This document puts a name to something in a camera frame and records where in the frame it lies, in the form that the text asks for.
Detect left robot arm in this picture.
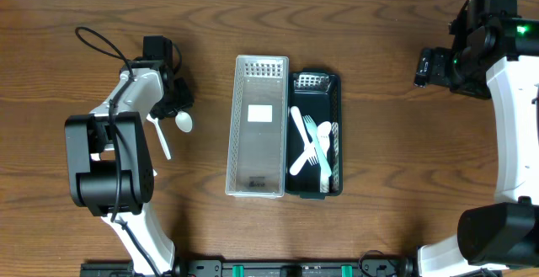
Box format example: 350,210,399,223
64,35,194,276

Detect white plastic spoon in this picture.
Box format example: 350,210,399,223
290,121,331,176
147,114,172,160
174,111,193,133

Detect black plastic basket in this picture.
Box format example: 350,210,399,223
285,69,344,200

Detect clear plastic basket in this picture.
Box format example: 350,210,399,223
225,55,289,199

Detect white plastic fork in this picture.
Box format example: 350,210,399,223
291,106,318,165
318,133,332,194
302,115,332,179

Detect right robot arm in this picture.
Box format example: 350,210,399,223
414,0,538,276

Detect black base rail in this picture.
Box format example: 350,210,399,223
79,253,503,277

